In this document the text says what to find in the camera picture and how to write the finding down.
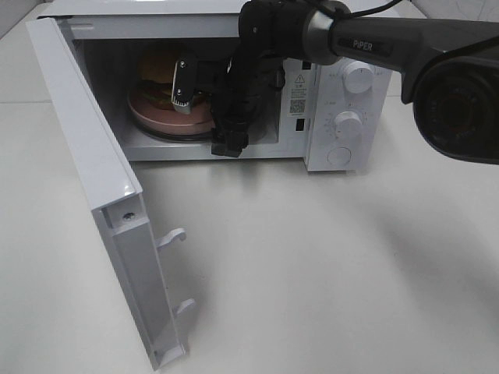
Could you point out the burger with sesame-free bun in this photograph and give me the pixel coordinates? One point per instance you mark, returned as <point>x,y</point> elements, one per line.
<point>156,70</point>

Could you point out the white microwave door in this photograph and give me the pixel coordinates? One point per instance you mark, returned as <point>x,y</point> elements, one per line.
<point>113,192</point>

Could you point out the pink round plate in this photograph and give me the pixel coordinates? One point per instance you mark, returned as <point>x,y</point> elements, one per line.
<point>170,122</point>

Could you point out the upper white power knob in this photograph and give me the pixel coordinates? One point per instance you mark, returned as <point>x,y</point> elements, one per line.
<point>357,77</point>

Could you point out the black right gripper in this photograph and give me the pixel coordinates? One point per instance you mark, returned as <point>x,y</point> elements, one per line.
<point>269,33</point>

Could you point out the white microwave oven body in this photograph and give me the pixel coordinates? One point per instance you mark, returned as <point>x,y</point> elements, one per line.
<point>88,51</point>

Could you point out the round white door button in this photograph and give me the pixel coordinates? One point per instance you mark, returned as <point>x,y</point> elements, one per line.
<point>339,156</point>

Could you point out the glass microwave turntable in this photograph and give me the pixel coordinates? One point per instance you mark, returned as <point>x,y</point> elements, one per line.
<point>191,138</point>

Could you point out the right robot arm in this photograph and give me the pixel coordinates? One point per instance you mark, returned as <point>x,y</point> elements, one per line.
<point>449,70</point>

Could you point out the white timer knob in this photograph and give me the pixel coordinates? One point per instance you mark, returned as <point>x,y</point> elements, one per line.
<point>347,125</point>

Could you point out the white warning label sticker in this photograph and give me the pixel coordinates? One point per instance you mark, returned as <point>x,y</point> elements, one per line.
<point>298,84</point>

